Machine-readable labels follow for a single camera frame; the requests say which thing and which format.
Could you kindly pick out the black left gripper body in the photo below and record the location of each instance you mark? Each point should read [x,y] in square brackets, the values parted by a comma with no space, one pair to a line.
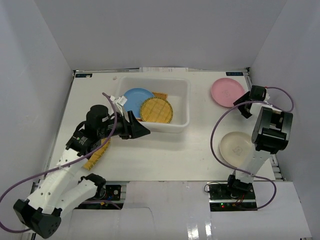
[127,125]

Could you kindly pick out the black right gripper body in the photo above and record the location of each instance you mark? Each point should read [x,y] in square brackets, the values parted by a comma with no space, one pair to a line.
[248,98]

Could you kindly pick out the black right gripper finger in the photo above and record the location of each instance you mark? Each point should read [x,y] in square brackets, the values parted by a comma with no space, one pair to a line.
[243,98]
[245,112]

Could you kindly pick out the pink plastic plate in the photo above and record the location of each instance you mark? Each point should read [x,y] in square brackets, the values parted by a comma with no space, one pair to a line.
[225,91]

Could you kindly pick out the round green-rimmed woven tray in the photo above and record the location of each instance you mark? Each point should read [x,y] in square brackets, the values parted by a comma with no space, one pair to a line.
[156,110]

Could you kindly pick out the blue plastic plate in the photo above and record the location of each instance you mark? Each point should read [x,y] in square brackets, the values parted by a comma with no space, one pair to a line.
[135,97]

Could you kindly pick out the triangular orange woven tray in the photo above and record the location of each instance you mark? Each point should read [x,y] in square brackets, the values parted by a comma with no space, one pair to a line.
[161,95]

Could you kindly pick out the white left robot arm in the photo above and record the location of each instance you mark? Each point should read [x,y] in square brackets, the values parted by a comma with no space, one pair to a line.
[43,210]

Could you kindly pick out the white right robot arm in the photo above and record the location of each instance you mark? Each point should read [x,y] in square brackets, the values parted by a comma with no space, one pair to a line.
[270,135]

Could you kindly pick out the white plastic bin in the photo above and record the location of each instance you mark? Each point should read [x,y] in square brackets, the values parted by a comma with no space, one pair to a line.
[178,90]

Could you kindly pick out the blue label right corner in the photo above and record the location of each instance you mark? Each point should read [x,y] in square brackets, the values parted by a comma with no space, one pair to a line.
[234,73]

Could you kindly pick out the blue label corner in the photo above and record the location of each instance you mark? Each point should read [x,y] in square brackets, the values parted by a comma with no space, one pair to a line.
[234,73]
[83,75]

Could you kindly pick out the cream white plate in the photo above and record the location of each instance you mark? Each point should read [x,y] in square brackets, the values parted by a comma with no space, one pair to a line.
[235,147]

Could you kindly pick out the oblong yellow woven tray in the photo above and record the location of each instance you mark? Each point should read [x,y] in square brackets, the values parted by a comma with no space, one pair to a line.
[95,157]

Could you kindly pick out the blue label left corner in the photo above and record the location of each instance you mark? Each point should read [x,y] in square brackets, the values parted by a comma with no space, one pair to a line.
[83,75]

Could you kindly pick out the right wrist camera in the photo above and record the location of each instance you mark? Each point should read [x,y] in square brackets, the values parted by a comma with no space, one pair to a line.
[267,97]

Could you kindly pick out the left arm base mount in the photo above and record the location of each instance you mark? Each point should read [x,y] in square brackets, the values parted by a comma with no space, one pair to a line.
[113,199]

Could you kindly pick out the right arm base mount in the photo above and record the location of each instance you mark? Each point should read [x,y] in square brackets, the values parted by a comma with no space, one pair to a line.
[221,199]

